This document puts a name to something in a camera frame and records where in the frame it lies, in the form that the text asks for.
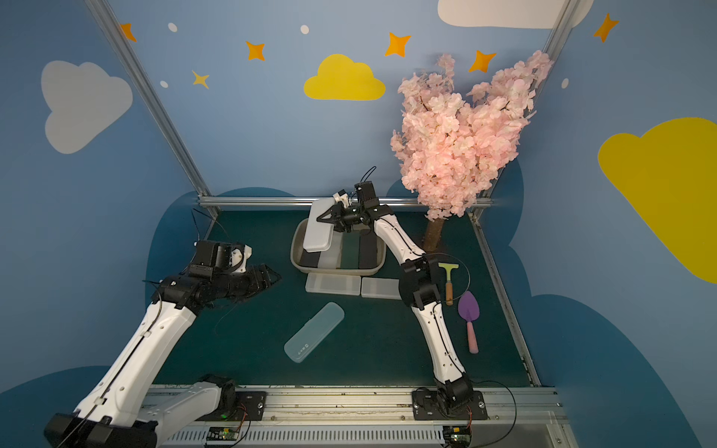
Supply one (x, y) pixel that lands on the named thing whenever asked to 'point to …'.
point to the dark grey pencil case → (309, 258)
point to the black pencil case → (368, 258)
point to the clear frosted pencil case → (331, 258)
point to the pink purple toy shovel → (470, 310)
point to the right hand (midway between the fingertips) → (322, 218)
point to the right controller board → (456, 435)
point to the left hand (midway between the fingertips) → (273, 277)
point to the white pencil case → (318, 234)
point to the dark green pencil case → (350, 252)
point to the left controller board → (222, 433)
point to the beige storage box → (298, 244)
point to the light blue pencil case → (314, 331)
